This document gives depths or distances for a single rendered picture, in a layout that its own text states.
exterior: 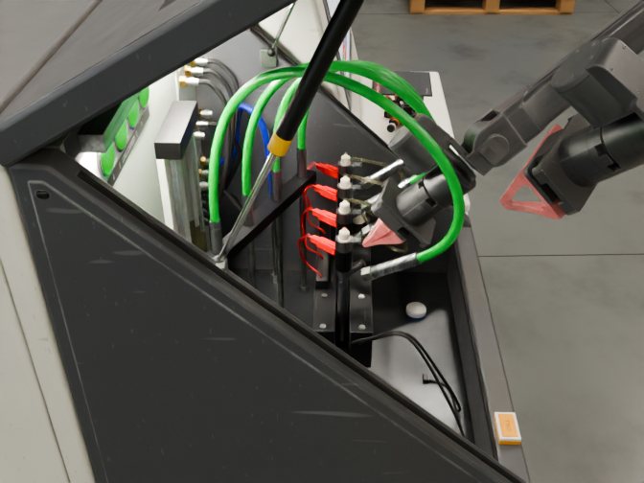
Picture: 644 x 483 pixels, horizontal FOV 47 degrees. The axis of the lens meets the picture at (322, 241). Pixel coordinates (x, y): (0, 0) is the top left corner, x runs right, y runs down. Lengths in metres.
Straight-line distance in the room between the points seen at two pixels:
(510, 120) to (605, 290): 2.05
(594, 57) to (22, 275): 0.60
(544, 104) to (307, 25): 0.50
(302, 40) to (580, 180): 0.72
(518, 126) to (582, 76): 0.34
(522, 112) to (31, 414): 0.74
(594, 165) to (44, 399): 0.67
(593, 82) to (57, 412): 0.70
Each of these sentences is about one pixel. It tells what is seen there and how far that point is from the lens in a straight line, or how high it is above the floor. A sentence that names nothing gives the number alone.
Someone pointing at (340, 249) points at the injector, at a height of 1.12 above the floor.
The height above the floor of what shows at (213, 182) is 1.23.
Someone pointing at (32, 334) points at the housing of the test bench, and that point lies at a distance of 0.88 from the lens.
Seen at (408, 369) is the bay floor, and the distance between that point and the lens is 1.37.
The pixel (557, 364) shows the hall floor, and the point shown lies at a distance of 2.67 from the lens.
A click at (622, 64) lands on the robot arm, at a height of 1.54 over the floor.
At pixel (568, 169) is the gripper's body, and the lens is 0.80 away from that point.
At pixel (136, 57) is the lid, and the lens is 0.64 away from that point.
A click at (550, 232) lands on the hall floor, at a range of 3.31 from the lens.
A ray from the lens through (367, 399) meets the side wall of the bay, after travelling 0.88.
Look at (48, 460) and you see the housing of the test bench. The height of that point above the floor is 1.02.
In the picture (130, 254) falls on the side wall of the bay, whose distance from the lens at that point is 0.77.
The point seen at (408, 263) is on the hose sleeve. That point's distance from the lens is 1.02.
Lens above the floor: 1.79
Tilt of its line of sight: 35 degrees down
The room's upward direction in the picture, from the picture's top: straight up
